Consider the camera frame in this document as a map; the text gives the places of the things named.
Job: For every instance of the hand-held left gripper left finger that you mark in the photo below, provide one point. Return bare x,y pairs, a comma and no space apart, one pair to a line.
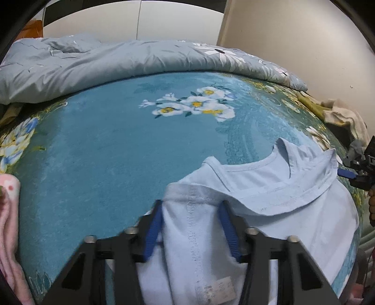
153,231

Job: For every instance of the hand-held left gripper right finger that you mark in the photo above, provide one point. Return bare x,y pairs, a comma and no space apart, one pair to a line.
230,231

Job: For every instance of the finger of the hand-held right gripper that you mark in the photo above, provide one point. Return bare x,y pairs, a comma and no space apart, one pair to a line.
347,173

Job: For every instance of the light blue printed t-shirt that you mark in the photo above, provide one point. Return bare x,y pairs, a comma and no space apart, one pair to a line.
278,190

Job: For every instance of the person's right hand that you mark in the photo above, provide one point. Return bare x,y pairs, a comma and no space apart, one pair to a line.
372,205

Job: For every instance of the grey fleece garment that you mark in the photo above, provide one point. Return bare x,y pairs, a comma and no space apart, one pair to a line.
356,148

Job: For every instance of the cream knit garment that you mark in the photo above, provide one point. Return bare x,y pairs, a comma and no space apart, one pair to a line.
345,115

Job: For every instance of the pale green curtain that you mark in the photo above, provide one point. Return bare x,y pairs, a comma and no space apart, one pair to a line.
367,234

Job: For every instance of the yellow-green garment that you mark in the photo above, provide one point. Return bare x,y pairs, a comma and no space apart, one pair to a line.
310,104

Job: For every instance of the teal floral blanket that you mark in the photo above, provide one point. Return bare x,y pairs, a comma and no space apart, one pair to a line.
102,152

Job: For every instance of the person's pink fleece clothing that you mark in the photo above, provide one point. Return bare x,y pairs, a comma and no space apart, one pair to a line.
10,223

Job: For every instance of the grey-blue daisy duvet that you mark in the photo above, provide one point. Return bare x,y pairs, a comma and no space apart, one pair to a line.
117,61

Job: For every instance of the olive cloth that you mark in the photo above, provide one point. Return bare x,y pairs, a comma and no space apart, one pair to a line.
10,113

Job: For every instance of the white wardrobe with black stripe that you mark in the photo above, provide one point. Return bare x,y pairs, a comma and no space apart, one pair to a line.
175,17

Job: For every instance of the wooden bed headboard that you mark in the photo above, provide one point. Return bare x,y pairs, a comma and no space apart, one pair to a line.
32,30

